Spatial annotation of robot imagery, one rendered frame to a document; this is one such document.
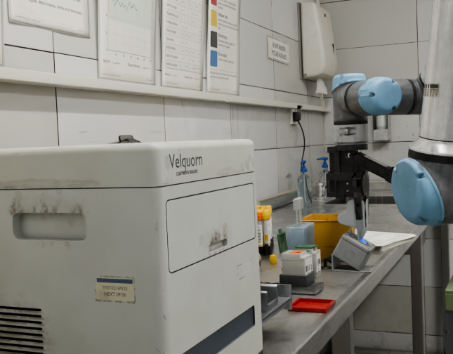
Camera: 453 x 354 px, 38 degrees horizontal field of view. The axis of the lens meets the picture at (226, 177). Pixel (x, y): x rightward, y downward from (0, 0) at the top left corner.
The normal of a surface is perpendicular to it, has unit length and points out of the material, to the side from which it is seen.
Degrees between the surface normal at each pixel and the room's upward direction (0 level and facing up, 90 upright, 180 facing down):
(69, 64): 90
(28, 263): 90
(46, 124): 90
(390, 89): 90
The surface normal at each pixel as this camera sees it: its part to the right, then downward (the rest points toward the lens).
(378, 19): -0.40, 0.07
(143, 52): 0.93, 0.05
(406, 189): -0.95, 0.16
